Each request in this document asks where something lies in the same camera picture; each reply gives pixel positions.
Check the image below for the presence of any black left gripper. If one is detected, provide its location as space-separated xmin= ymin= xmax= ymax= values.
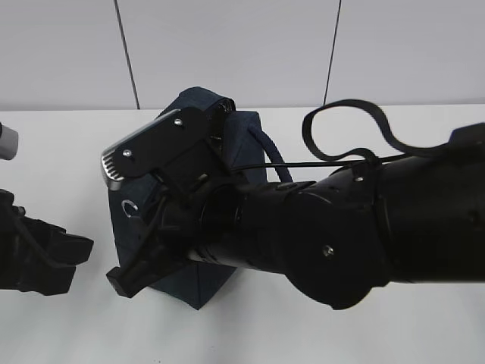
xmin=1 ymin=190 xmax=94 ymax=296

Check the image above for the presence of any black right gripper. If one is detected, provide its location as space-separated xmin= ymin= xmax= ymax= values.
xmin=106 ymin=177 xmax=249 ymax=298

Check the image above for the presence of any navy blue lunch bag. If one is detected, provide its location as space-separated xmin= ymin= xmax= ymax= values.
xmin=101 ymin=86 xmax=292 ymax=309

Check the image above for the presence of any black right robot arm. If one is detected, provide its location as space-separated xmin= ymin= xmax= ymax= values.
xmin=107 ymin=124 xmax=484 ymax=309

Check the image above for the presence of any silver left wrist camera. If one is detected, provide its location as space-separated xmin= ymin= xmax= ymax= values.
xmin=0 ymin=124 xmax=19 ymax=161

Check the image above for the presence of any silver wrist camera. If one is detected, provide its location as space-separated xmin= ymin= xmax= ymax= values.
xmin=0 ymin=124 xmax=19 ymax=161
xmin=101 ymin=107 xmax=230 ymax=199

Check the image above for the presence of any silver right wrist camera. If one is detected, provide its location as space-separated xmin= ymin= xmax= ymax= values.
xmin=101 ymin=107 xmax=230 ymax=199

